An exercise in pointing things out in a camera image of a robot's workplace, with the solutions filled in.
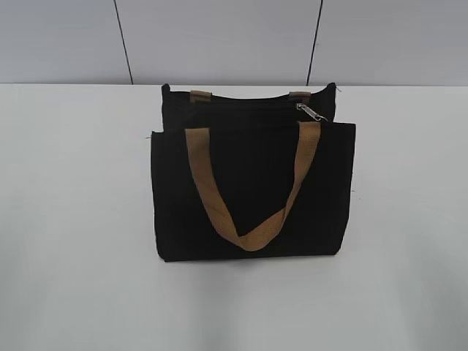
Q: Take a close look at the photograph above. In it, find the black tote bag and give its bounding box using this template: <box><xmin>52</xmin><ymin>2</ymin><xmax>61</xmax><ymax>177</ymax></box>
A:
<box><xmin>151</xmin><ymin>83</ymin><xmax>356</xmax><ymax>262</ymax></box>

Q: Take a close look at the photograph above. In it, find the silver zipper pull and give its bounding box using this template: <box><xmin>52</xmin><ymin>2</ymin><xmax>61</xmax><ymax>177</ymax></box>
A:
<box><xmin>295</xmin><ymin>103</ymin><xmax>328</xmax><ymax>122</ymax></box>

